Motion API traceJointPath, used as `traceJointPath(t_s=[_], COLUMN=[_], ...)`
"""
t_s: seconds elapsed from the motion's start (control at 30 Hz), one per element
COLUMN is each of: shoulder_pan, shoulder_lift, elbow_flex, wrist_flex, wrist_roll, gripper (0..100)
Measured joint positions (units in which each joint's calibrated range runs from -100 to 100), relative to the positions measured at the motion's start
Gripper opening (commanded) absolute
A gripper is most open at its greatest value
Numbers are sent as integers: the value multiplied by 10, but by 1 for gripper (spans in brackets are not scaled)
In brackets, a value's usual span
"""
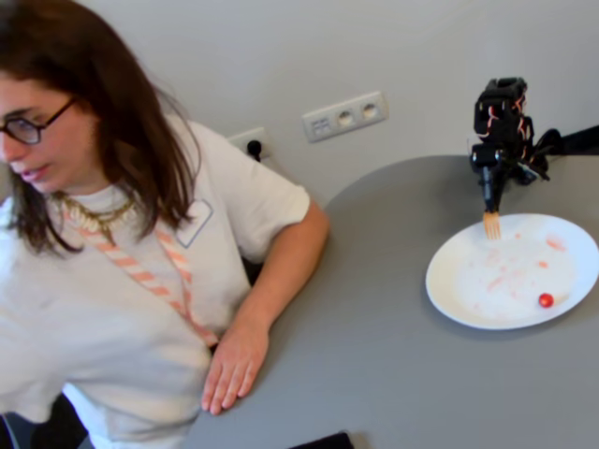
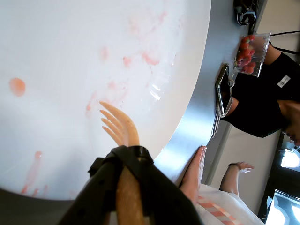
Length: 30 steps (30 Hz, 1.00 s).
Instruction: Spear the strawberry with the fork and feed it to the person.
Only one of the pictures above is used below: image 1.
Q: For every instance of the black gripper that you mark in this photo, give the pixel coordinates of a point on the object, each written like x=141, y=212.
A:
x=487, y=180

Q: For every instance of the wooden fork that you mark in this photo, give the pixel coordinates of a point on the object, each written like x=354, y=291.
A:
x=492, y=225

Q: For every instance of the red strawberry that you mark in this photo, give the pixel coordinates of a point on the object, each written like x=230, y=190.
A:
x=546, y=300

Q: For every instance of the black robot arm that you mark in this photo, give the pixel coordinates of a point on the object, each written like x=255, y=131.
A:
x=501, y=117

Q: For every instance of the person's left forearm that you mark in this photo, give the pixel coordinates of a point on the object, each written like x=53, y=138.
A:
x=285, y=271

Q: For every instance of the person's head with brown hair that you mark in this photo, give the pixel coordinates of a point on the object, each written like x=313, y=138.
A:
x=93, y=93

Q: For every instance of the person's left hand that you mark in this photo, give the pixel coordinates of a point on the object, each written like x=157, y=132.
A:
x=236, y=365

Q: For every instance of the black table clamp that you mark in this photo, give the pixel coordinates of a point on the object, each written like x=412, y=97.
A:
x=551, y=142

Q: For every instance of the white round plate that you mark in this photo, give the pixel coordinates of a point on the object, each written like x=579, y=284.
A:
x=496, y=290

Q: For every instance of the black power plug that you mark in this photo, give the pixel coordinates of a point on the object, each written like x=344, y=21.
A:
x=254, y=149

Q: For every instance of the white name sticker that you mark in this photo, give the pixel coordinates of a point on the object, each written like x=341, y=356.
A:
x=195, y=224

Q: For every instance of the flat black device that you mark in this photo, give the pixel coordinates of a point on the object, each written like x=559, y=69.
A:
x=323, y=442

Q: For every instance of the white t-shirt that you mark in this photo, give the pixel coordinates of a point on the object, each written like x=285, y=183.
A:
x=93, y=327

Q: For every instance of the dark-framed glasses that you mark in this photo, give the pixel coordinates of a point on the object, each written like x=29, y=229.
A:
x=33, y=126

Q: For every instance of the grey blue chair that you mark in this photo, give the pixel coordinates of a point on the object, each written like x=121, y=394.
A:
x=56, y=425

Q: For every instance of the black wall ledge bar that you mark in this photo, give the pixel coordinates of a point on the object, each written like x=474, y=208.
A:
x=580, y=140

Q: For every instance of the white multi-outlet wall socket strip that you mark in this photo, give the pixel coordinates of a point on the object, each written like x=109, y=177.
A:
x=344, y=117

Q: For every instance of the white single wall socket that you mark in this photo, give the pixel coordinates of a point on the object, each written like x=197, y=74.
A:
x=243, y=140

